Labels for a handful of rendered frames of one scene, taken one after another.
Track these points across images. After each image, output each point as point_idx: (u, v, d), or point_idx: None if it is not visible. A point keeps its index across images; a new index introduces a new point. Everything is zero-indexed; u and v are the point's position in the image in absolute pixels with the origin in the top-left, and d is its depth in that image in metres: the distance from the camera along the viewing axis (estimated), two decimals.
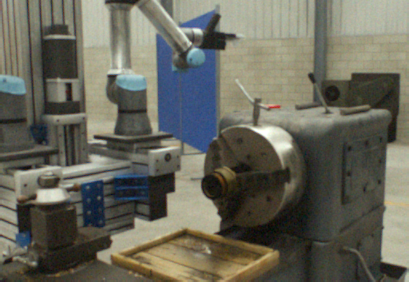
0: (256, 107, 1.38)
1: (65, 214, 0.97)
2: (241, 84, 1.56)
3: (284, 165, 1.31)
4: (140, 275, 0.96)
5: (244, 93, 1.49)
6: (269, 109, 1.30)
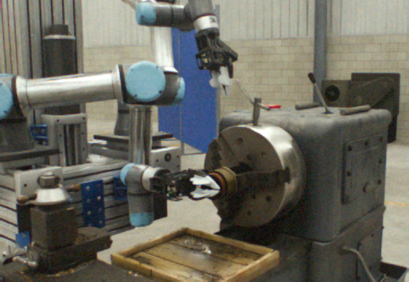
0: (256, 107, 1.38)
1: (65, 214, 0.97)
2: (241, 84, 1.56)
3: (284, 165, 1.31)
4: (140, 275, 0.96)
5: (244, 93, 1.49)
6: (269, 109, 1.30)
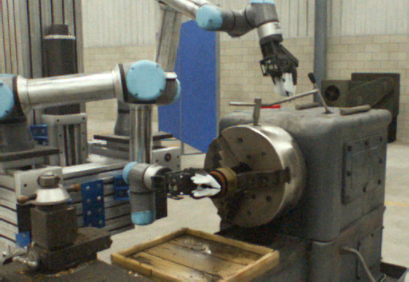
0: (253, 106, 1.39)
1: (65, 214, 0.97)
2: (309, 93, 1.48)
3: (284, 165, 1.31)
4: (140, 275, 0.96)
5: (285, 98, 1.45)
6: (229, 104, 1.33)
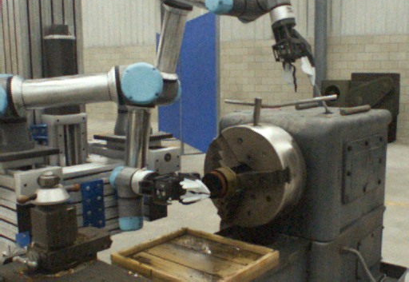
0: (254, 106, 1.40)
1: (65, 214, 0.97)
2: (323, 98, 1.38)
3: (284, 165, 1.31)
4: (140, 275, 0.96)
5: (295, 102, 1.39)
6: (224, 100, 1.39)
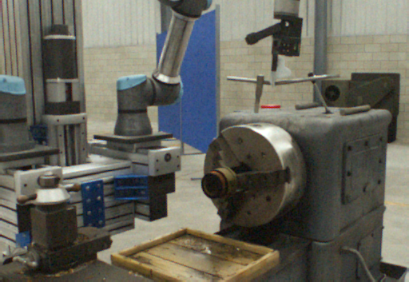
0: (256, 84, 1.38)
1: (65, 214, 0.97)
2: (326, 76, 1.36)
3: (284, 165, 1.31)
4: (140, 275, 0.96)
5: (297, 80, 1.38)
6: (226, 77, 1.37)
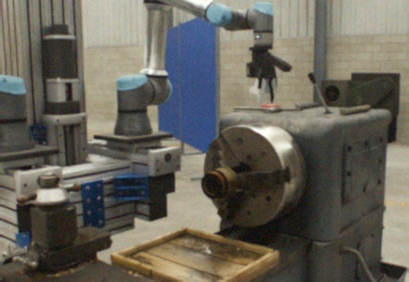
0: (279, 108, 1.67)
1: (65, 214, 0.97)
2: (240, 109, 1.83)
3: (284, 165, 1.31)
4: (140, 275, 0.96)
5: (255, 107, 1.76)
6: (302, 109, 1.63)
